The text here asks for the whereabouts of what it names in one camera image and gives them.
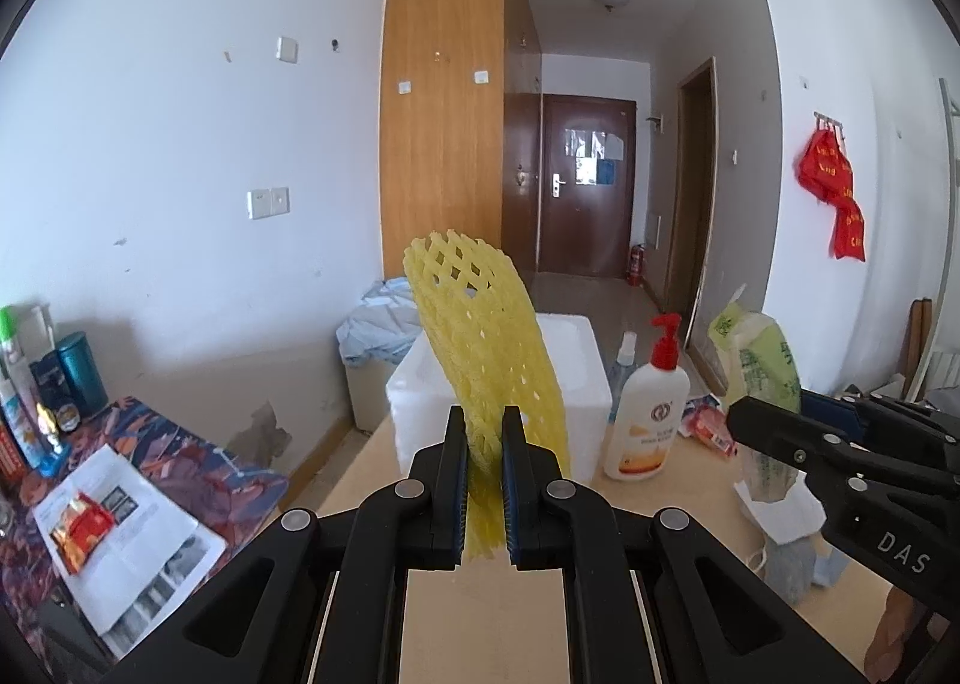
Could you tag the wooden wardrobe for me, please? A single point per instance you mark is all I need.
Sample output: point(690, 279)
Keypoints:
point(442, 166)

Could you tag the wooden door frame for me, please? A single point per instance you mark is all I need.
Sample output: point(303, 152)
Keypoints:
point(690, 204)

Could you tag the wooden boards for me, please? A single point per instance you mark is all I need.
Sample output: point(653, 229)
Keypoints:
point(921, 339)

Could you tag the teal canister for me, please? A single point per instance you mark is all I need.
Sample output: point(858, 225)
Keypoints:
point(81, 373)

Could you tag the white metal bunk bed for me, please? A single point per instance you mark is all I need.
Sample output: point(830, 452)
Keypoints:
point(941, 219)

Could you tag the white lotion bottle red pump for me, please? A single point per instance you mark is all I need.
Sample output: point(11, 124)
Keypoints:
point(646, 421)

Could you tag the white wall socket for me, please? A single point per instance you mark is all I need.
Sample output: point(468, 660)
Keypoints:
point(287, 49)

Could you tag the green capped spray can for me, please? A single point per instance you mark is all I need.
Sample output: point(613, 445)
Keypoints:
point(15, 384)

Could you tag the yellow foam fruit net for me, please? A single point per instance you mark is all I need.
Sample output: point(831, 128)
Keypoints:
point(487, 339)

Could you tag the dark blue bottle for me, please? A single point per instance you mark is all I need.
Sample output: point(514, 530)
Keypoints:
point(54, 391)

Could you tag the wall hook rack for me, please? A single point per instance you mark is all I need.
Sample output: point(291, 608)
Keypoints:
point(829, 121)

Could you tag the clear spray bottle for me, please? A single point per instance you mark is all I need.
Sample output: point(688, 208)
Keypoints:
point(624, 361)

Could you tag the white foam box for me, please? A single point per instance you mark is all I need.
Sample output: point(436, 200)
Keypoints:
point(581, 369)

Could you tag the grey cloth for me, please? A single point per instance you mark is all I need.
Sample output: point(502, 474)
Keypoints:
point(791, 571)

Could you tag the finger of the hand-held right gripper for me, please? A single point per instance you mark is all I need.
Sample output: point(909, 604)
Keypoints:
point(825, 405)
point(780, 433)

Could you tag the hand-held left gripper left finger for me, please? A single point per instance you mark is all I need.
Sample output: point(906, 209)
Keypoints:
point(459, 481)

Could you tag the patterned blanket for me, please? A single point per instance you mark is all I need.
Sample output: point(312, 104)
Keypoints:
point(187, 459)

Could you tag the small yellow figurine bottle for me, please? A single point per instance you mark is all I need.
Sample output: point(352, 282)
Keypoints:
point(51, 440)

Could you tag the person's right hand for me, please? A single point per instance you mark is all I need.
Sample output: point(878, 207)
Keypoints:
point(896, 631)

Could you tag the red fire extinguisher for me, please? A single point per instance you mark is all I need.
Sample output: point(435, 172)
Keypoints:
point(636, 265)

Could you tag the printed magazine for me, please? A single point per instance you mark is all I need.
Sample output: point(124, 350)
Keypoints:
point(150, 541)

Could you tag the white double wall switch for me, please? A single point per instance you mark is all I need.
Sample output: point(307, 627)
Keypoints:
point(268, 202)

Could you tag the red orange snack packet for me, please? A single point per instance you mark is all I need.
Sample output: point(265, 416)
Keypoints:
point(79, 530)

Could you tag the white bin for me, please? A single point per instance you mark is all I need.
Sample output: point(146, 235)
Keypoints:
point(371, 395)

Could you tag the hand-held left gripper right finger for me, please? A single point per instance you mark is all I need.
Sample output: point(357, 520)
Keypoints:
point(512, 485)

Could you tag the green plastic bag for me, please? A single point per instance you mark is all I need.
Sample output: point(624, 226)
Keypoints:
point(757, 369)

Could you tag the white face mask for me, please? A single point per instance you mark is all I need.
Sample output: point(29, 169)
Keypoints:
point(787, 519)

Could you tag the brown entrance door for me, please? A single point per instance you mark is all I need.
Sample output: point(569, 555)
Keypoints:
point(592, 219)

